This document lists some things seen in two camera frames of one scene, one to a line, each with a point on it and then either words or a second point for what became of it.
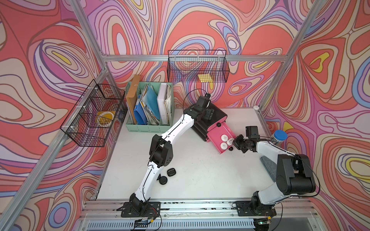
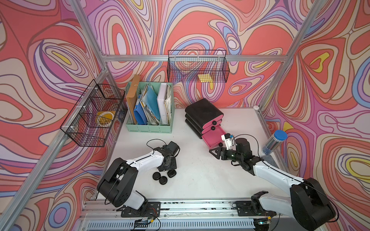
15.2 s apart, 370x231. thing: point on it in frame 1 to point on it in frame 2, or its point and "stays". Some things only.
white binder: [161, 99] stays
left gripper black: [208, 113] to [174, 165]
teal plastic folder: [151, 97] stays
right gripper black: [236, 142] to [219, 153]
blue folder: [140, 115] stays
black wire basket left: [89, 123] stays
